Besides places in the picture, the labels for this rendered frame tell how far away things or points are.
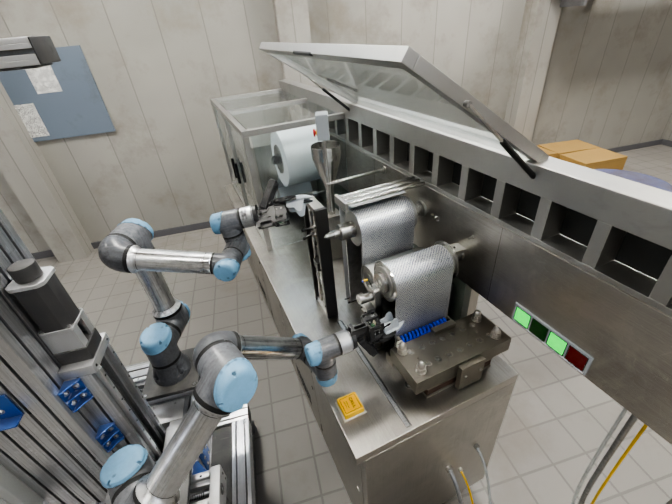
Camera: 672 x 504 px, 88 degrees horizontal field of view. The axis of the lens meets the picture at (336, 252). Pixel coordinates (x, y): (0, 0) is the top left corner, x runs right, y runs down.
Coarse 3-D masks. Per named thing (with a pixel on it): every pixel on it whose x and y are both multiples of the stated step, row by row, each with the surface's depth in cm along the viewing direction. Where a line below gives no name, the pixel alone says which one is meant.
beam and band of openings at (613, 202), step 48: (336, 96) 197; (384, 144) 166; (432, 144) 127; (480, 144) 108; (480, 192) 121; (528, 192) 104; (576, 192) 83; (624, 192) 74; (576, 240) 94; (624, 240) 83; (624, 288) 79
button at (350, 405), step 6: (348, 396) 120; (354, 396) 120; (342, 402) 118; (348, 402) 118; (354, 402) 118; (360, 402) 118; (342, 408) 117; (348, 408) 116; (354, 408) 116; (360, 408) 116; (348, 414) 115; (354, 414) 116
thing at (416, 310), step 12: (432, 288) 122; (444, 288) 125; (408, 300) 120; (420, 300) 122; (432, 300) 125; (444, 300) 128; (396, 312) 120; (408, 312) 123; (420, 312) 126; (432, 312) 129; (444, 312) 132; (408, 324) 126; (420, 324) 130; (396, 336) 127
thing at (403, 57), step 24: (264, 48) 142; (288, 48) 117; (312, 48) 100; (336, 48) 87; (360, 48) 77; (384, 48) 69; (408, 48) 63; (408, 72) 68; (432, 72) 67; (456, 96) 72; (408, 120) 139; (480, 120) 78; (504, 144) 82; (528, 144) 87; (528, 168) 89
